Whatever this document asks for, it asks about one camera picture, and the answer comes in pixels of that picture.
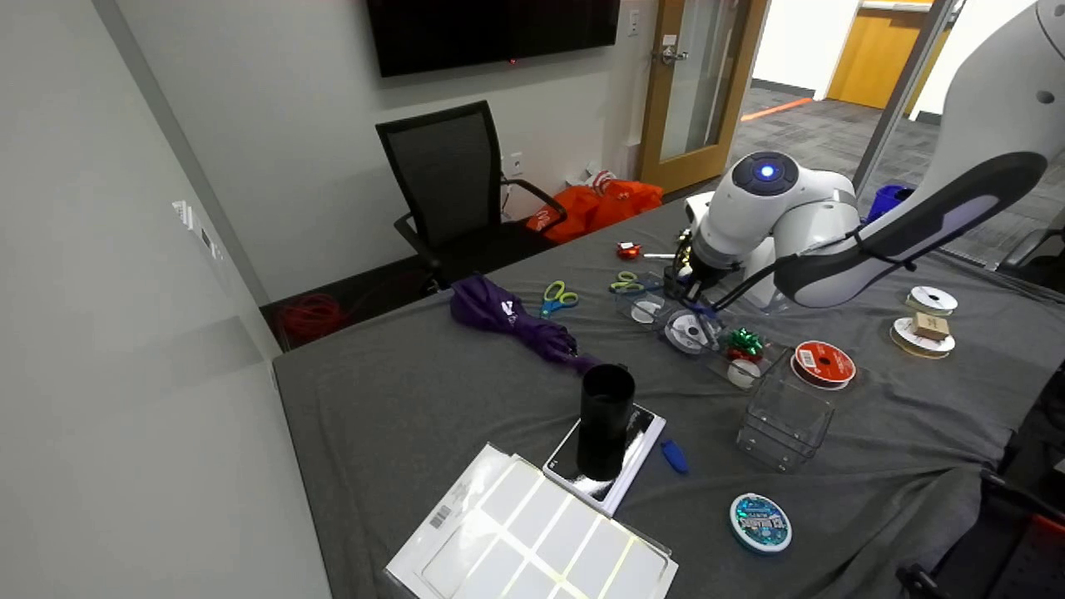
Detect white spool with barcode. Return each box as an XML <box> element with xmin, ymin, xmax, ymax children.
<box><xmin>663</xmin><ymin>307</ymin><xmax>724</xmax><ymax>359</ymax></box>

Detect white spool with brown ribbon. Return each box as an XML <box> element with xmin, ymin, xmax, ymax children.
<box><xmin>888</xmin><ymin>309</ymin><xmax>957</xmax><ymax>359</ymax></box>

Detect clear tape roll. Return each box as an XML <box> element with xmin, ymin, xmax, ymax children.
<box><xmin>724</xmin><ymin>356</ymin><xmax>765</xmax><ymax>394</ymax></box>

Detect small red tape dispenser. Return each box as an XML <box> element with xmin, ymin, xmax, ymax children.
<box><xmin>612</xmin><ymin>238</ymin><xmax>674</xmax><ymax>265</ymax></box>

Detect clear plastic box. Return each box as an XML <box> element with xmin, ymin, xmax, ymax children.
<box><xmin>630</xmin><ymin>292</ymin><xmax>670</xmax><ymax>327</ymax></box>

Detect blue object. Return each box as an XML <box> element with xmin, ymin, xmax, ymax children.
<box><xmin>864</xmin><ymin>181</ymin><xmax>916</xmax><ymax>225</ymax></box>

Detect wooden cabinet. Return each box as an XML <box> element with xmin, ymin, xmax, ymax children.
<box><xmin>825</xmin><ymin>4</ymin><xmax>939</xmax><ymax>113</ymax></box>

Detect red cable coil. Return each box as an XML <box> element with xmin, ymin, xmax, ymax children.
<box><xmin>277</xmin><ymin>292</ymin><xmax>346</xmax><ymax>346</ymax></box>

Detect purple cloth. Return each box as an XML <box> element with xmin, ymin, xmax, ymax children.
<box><xmin>445</xmin><ymin>272</ymin><xmax>594</xmax><ymax>376</ymax></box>

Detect round blue mint tin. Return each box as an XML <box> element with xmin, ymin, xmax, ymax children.
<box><xmin>724</xmin><ymin>488</ymin><xmax>798</xmax><ymax>554</ymax></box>

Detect orange ribbon spool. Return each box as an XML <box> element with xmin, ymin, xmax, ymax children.
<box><xmin>788</xmin><ymin>335</ymin><xmax>860</xmax><ymax>394</ymax></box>

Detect flat white box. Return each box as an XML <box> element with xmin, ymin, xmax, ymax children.
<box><xmin>539</xmin><ymin>404</ymin><xmax>672</xmax><ymax>520</ymax></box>

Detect green gift bow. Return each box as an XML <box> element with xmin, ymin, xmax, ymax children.
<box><xmin>724</xmin><ymin>327</ymin><xmax>772</xmax><ymax>363</ymax></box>

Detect orange bag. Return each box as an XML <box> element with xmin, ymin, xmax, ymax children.
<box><xmin>526</xmin><ymin>175</ymin><xmax>666</xmax><ymax>247</ymax></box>

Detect white label sheet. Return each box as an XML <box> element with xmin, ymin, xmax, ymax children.
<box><xmin>383</xmin><ymin>441</ymin><xmax>681</xmax><ymax>599</ymax></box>

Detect small clear plastic container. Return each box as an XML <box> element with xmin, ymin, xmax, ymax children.
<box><xmin>733</xmin><ymin>359</ymin><xmax>840</xmax><ymax>476</ymax></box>

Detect black cup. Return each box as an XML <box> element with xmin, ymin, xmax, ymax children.
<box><xmin>576</xmin><ymin>363</ymin><xmax>642</xmax><ymax>482</ymax></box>

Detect long clear plastic organizer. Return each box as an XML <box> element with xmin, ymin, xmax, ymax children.
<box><xmin>660</xmin><ymin>298</ymin><xmax>778</xmax><ymax>394</ymax></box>

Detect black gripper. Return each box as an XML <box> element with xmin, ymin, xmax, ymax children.
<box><xmin>670</xmin><ymin>223</ymin><xmax>723</xmax><ymax>317</ymax></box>

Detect black mesh office chair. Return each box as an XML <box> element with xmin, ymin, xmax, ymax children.
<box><xmin>372</xmin><ymin>97</ymin><xmax>570</xmax><ymax>292</ymax></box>

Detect black wall television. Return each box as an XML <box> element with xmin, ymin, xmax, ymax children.
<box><xmin>361</xmin><ymin>0</ymin><xmax>625</xmax><ymax>80</ymax></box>

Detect loose blue marker cap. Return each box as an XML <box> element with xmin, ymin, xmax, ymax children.
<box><xmin>654</xmin><ymin>434</ymin><xmax>692</xmax><ymax>480</ymax></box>

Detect blue and green scissors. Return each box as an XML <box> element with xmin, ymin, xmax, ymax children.
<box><xmin>539</xmin><ymin>277</ymin><xmax>583</xmax><ymax>320</ymax></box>

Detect flat white ribbon spool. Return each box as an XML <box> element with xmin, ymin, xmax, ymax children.
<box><xmin>905</xmin><ymin>284</ymin><xmax>960</xmax><ymax>317</ymax></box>

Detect wooden door with glass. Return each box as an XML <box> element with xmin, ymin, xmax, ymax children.
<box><xmin>636</xmin><ymin>0</ymin><xmax>774</xmax><ymax>196</ymax></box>

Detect grey tablecloth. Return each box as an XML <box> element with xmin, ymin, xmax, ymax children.
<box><xmin>270</xmin><ymin>196</ymin><xmax>1065</xmax><ymax>599</ymax></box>

